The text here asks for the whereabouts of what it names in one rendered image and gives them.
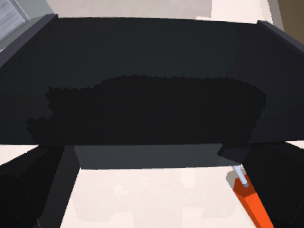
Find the tan rectangular panel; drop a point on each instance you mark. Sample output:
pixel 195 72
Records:
pixel 292 16

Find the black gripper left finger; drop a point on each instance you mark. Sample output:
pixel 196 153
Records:
pixel 35 188

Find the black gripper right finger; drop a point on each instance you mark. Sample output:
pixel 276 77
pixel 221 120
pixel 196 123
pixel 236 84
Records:
pixel 276 171

